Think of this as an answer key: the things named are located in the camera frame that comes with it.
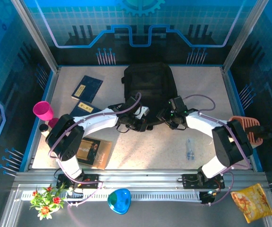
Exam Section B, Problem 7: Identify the black fabric backpack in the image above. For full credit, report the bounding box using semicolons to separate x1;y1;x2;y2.
121;61;178;126

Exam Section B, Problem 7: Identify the blue book with yellow label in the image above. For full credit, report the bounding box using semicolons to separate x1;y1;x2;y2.
69;100;103;118
71;75;104;103

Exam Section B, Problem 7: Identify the gold and black book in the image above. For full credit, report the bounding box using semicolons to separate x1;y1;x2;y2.
75;136;113;170

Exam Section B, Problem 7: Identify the orange plastic rack organizer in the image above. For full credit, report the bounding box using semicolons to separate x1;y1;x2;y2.
229;115;264;145

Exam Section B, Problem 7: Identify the blue green triangular dish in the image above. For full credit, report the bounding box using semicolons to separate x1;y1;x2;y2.
107;188;132;215

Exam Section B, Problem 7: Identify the small magenta plastic cup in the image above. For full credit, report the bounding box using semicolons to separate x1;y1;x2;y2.
47;117;61;128

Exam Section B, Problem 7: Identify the cream bottle with black cap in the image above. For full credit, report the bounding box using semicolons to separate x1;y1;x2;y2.
39;124;53;138

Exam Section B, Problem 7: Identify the black electronics board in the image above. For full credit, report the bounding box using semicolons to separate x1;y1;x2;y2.
199;190;219;206

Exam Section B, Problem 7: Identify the tall magenta plastic cup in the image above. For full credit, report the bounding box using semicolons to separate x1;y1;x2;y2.
33;101;54;122

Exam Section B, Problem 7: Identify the yellow snack bag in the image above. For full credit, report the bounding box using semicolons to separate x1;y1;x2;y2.
230;183;272;224

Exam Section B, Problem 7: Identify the artificial plant with red flowers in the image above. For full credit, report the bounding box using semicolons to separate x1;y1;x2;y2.
29;183;70;221

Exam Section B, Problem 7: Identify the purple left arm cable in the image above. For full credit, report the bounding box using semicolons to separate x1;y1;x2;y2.
47;92;142;209

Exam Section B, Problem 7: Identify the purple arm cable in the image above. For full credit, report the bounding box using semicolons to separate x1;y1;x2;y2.
47;92;142;209
184;94;252;206

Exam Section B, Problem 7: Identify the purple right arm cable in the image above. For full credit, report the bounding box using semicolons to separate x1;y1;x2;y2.
184;94;252;206

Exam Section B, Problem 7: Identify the aluminium mounting rail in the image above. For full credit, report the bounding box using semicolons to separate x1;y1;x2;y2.
12;168;268;190

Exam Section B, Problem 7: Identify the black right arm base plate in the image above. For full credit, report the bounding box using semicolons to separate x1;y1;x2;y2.
182;174;226;190

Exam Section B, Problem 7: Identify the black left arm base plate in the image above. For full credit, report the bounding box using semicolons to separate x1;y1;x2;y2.
56;174;100;190

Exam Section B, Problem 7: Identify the white slotted cable duct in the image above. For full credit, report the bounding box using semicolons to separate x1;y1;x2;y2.
21;191;204;202

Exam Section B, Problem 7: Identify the black handle tool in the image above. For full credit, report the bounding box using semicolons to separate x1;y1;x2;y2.
246;125;272;140

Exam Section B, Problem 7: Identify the aluminium frame post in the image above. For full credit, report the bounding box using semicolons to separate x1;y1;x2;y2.
10;0;60;73
222;0;270;73

